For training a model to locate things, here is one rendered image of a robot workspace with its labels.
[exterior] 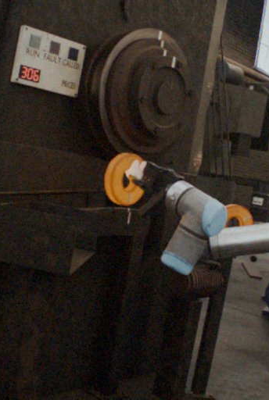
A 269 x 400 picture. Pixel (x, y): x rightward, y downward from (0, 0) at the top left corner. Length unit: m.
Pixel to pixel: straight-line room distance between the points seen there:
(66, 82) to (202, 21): 0.79
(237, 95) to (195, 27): 7.53
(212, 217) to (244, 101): 8.46
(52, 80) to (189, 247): 0.74
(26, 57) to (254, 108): 8.47
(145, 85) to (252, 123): 8.30
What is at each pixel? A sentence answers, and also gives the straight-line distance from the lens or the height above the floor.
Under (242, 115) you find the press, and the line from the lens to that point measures 9.91.
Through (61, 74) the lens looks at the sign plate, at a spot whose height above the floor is 1.12.
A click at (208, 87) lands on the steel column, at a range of 6.45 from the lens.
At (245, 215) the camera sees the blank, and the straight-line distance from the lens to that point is 2.28.
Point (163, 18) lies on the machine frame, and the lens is 2.31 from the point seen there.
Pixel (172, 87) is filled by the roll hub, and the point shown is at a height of 1.15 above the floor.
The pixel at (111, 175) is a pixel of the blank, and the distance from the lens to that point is 1.69.
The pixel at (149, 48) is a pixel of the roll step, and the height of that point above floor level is 1.27.
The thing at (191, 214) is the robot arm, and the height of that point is 0.77.
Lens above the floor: 0.87
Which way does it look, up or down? 3 degrees down
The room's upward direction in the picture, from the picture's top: 10 degrees clockwise
